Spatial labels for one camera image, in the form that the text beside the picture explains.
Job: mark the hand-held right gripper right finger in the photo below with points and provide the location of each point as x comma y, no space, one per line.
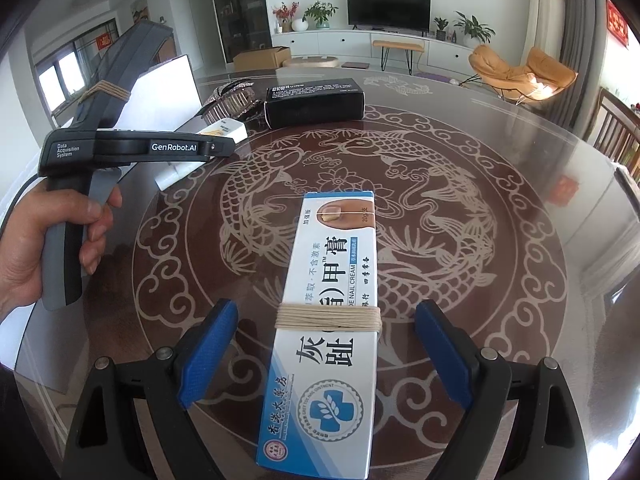
445,350

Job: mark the green potted plant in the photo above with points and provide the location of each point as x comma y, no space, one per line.
320,14

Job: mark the wooden chair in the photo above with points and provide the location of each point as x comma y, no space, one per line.
617,130

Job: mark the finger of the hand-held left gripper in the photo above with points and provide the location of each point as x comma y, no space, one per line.
217,147

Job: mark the red flowers in white vase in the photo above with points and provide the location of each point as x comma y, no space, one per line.
287,17

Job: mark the red window poster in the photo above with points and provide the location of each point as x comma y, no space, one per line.
105,41

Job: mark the brown cardboard box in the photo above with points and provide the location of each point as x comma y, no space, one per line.
260,59

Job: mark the red wall decoration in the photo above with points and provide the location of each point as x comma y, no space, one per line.
617,24

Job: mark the person's left hand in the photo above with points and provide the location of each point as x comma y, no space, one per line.
20,260

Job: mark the wall painting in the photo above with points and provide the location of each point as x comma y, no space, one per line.
140,10

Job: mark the blue white ointment box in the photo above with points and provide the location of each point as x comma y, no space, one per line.
320,270

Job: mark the dark flat board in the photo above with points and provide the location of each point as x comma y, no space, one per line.
356,65

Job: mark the dark glass display cabinet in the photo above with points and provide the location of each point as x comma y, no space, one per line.
235,10

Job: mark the covered standing air conditioner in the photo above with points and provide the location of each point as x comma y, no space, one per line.
545,20

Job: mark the purple mat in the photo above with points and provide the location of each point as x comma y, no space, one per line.
435,77

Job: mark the black television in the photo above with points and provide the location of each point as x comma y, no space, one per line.
387,7

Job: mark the black cardboard box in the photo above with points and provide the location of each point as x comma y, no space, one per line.
315,107

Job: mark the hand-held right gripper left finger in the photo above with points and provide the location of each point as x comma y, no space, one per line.
207,350

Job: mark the grey curtain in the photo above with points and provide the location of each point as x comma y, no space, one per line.
585,60

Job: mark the orange lounge chair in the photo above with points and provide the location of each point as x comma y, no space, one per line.
550,72

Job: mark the orange bench with black legs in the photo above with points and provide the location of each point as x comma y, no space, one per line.
397,45

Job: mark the small white box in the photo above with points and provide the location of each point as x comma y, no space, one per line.
235,132

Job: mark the large leafy potted plant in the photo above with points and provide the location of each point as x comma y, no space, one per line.
472,30

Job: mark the red paper under glass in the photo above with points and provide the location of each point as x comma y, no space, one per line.
566,190

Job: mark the white television cabinet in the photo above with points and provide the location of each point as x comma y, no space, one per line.
340,42

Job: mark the small potted plant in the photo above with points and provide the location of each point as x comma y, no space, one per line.
440,27

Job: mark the brown patterned glass desktop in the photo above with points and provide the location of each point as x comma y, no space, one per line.
450,210

